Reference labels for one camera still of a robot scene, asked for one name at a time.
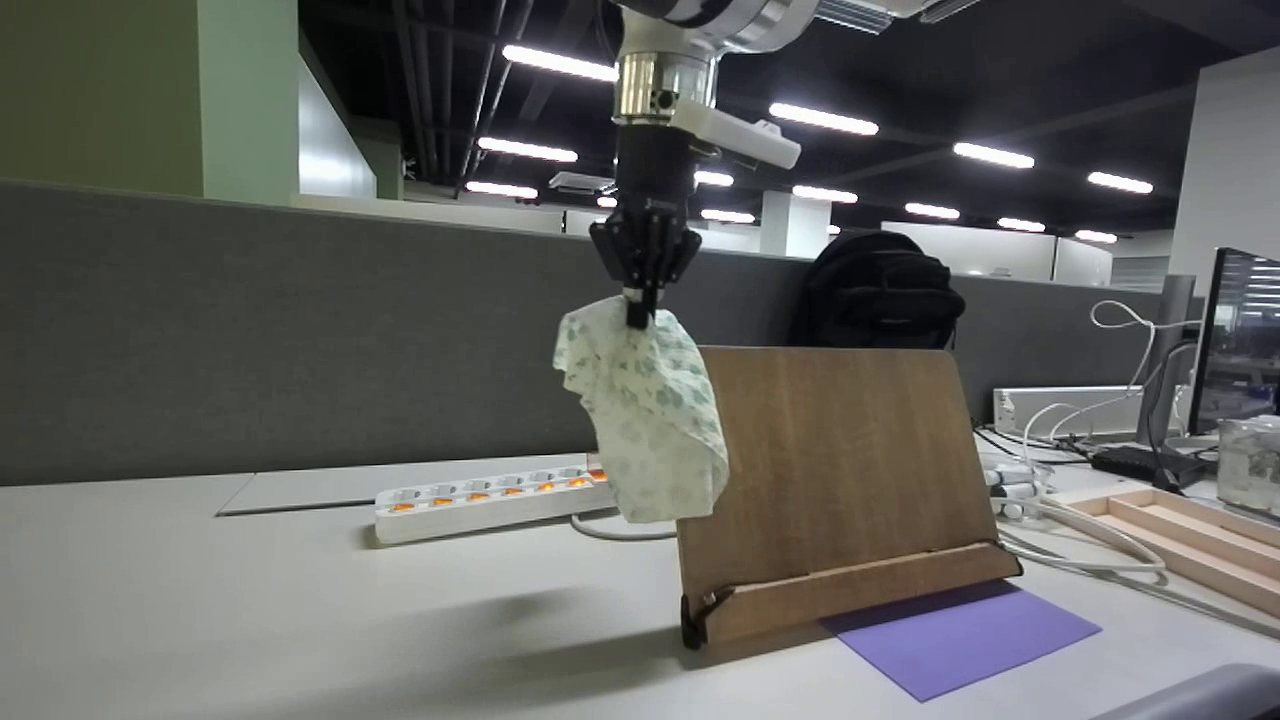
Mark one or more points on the black computer monitor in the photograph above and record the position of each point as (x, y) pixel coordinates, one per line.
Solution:
(1241, 343)

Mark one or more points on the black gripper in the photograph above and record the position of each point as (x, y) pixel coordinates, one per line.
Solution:
(653, 167)

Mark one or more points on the white green patterned cloth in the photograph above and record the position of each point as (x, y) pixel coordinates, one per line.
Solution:
(653, 412)

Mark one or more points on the white power strip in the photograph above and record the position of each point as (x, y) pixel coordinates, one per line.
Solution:
(492, 502)

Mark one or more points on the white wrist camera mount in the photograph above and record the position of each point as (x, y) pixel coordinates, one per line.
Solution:
(750, 137)

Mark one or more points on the black backpack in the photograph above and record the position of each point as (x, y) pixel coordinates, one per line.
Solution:
(874, 295)

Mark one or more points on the ceiling light strip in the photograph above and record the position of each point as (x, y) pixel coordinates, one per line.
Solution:
(1120, 182)
(561, 60)
(821, 116)
(934, 208)
(524, 151)
(994, 152)

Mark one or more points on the white rectangular box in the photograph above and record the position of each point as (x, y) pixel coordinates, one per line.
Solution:
(1066, 409)

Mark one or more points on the wooden book stand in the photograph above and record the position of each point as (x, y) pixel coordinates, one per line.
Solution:
(841, 453)

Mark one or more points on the grey office partition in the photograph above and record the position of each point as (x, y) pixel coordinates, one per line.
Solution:
(264, 333)

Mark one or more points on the wooden tray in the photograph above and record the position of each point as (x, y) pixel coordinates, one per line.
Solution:
(1186, 534)

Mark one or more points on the grey monitor stand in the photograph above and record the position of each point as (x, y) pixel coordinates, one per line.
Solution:
(1171, 361)

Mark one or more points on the clear plastic container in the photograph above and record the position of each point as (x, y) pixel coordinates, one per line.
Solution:
(1252, 466)

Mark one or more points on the purple paper sheet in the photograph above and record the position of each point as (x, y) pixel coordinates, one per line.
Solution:
(960, 642)

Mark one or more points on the black monitor base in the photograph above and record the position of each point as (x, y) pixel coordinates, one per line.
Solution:
(1154, 466)

